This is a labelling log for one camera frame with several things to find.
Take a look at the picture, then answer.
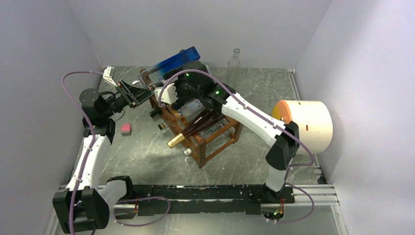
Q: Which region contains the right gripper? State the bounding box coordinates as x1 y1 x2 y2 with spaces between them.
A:
162 66 202 111

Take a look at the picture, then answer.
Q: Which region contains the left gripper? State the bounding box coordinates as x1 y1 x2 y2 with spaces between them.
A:
102 79 155 118

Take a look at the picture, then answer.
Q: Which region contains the blue square glass bottle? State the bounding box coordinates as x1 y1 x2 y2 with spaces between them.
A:
138 47 201 87

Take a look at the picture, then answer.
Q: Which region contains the brown bottle gold foil top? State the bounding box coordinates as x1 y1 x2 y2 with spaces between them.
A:
167 109 225 149

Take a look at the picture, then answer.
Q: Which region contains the clear round glass bottle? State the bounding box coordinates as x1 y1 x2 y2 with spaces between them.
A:
225 48 241 87

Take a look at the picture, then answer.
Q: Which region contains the clear square whisky bottle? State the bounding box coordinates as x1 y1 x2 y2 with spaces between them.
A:
179 99 205 120

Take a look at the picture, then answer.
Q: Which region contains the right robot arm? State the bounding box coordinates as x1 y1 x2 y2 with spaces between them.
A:
155 62 302 203

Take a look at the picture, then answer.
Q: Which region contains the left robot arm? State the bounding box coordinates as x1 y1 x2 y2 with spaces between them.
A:
52 81 154 234

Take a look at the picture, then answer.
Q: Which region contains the brown wooden wine rack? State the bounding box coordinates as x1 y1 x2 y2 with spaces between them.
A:
150 96 243 168

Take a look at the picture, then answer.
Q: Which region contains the clear bottle white cap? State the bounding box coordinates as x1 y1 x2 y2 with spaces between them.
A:
184 148 192 163

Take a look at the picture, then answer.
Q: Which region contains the pink eraser block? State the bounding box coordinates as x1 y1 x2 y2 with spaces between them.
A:
121 123 132 136

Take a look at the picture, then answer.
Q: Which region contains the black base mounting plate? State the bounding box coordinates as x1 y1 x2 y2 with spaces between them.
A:
115 185 295 216

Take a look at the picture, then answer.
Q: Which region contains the white cylinder orange yellow end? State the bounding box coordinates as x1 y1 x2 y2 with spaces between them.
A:
272 100 333 154

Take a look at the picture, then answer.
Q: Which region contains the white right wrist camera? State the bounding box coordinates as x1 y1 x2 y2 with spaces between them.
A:
154 83 178 104

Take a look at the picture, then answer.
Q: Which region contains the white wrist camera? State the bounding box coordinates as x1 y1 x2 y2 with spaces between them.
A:
154 83 178 104
102 66 117 87

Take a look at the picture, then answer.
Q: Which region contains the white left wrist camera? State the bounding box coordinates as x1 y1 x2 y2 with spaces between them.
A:
102 66 117 87

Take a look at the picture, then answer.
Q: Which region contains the aluminium rail frame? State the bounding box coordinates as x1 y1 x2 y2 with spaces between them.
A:
287 69 340 207

